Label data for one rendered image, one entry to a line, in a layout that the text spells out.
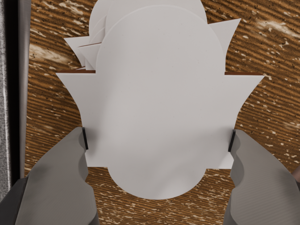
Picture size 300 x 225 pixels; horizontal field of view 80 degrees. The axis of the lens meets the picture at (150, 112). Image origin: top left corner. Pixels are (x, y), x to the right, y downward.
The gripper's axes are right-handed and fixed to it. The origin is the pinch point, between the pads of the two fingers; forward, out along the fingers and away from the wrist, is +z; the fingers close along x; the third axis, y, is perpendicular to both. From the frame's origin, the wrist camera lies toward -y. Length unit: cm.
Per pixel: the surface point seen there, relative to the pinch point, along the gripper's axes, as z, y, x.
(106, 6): 6.8, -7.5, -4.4
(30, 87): 7.7, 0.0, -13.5
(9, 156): 10.0, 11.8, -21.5
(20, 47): 9.7, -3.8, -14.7
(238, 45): 7.7, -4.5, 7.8
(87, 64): 4.8, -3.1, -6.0
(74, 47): 6.8, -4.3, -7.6
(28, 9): 9.3, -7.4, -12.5
